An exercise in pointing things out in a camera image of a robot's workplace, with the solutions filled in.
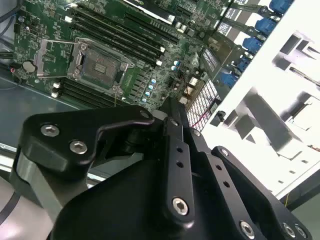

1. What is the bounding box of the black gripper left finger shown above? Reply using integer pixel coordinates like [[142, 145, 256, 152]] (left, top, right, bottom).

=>
[[16, 96, 196, 223]]

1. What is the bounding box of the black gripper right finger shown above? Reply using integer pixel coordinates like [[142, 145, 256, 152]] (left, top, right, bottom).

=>
[[174, 99, 313, 240]]

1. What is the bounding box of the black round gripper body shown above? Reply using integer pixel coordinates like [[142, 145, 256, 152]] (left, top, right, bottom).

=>
[[49, 156, 242, 240]]

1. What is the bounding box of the metal socket cover frame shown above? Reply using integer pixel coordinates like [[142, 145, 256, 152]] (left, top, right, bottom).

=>
[[33, 38, 82, 79]]

